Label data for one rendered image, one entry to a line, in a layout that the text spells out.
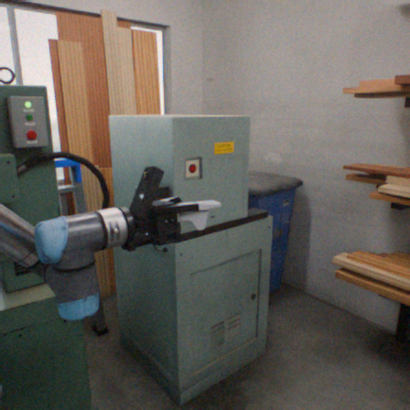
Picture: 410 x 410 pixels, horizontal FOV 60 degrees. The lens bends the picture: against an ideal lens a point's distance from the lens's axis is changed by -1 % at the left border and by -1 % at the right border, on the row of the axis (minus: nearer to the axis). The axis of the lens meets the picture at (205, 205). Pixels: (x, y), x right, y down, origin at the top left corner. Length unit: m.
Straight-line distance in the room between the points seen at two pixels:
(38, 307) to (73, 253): 0.76
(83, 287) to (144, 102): 2.50
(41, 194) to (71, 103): 1.50
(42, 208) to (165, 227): 0.75
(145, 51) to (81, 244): 2.60
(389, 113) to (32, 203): 2.02
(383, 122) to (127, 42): 1.97
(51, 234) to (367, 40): 2.28
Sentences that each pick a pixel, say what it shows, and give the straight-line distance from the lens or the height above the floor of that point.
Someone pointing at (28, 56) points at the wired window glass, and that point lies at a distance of 2.98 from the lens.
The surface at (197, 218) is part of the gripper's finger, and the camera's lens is 0.74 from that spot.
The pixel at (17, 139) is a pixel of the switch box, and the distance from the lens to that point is 1.29.
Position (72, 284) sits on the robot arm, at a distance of 0.68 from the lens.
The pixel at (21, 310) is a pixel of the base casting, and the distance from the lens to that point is 1.40.
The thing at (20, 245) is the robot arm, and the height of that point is 1.19.
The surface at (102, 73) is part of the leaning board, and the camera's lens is 2.97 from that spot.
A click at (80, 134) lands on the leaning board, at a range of 2.82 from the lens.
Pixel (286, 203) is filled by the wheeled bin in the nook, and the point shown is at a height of 0.78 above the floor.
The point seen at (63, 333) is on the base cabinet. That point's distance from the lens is 1.48.
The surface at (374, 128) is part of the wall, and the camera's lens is 2.51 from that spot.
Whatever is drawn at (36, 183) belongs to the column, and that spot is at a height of 1.19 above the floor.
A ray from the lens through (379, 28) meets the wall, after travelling 2.57.
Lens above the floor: 1.44
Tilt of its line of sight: 15 degrees down
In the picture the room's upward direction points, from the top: straight up
